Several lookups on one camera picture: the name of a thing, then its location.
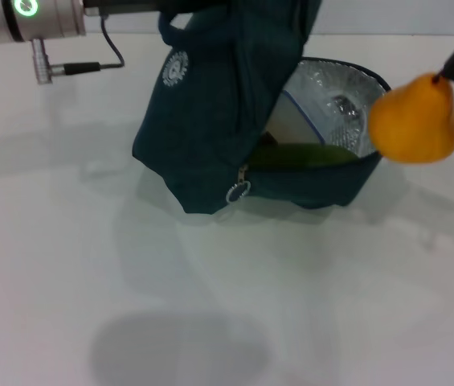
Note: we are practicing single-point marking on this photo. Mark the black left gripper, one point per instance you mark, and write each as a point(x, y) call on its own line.
point(130, 6)

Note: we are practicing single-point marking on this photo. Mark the orange pear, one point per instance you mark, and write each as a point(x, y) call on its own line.
point(415, 120)

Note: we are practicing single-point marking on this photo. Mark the dark teal lunch bag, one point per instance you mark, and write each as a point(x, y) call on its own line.
point(210, 120)

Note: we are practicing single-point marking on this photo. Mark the clear blue-rimmed food container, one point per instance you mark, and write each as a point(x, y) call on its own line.
point(291, 124)

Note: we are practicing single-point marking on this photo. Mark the green cucumber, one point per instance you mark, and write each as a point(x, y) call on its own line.
point(299, 157)

